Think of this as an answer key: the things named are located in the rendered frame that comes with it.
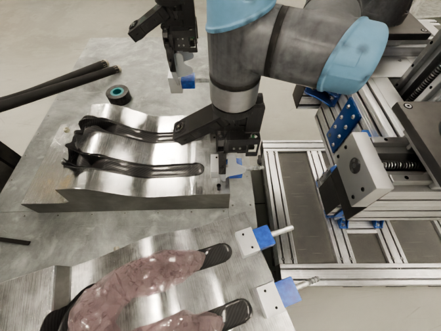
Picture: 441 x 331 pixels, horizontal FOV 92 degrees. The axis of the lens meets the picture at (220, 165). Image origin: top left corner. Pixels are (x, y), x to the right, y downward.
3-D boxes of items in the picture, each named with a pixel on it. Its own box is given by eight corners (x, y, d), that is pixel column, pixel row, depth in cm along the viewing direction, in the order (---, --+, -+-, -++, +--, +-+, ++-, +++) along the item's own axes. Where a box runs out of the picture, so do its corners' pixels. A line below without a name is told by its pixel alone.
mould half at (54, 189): (225, 133, 70) (226, 101, 59) (228, 208, 56) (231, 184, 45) (72, 136, 70) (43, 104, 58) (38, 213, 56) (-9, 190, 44)
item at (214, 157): (260, 165, 56) (264, 153, 52) (263, 181, 54) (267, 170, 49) (211, 165, 56) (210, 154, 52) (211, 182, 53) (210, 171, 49)
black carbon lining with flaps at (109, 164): (205, 133, 61) (203, 108, 53) (204, 183, 53) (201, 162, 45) (83, 136, 61) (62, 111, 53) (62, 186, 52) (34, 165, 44)
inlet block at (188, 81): (213, 82, 68) (212, 67, 64) (213, 92, 66) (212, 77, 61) (172, 83, 68) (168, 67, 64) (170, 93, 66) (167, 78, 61)
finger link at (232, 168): (245, 189, 48) (248, 157, 42) (218, 190, 48) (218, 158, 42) (243, 179, 51) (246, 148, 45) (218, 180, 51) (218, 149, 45)
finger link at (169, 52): (175, 73, 56) (169, 35, 50) (169, 74, 56) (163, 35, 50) (177, 67, 59) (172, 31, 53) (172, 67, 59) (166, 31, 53)
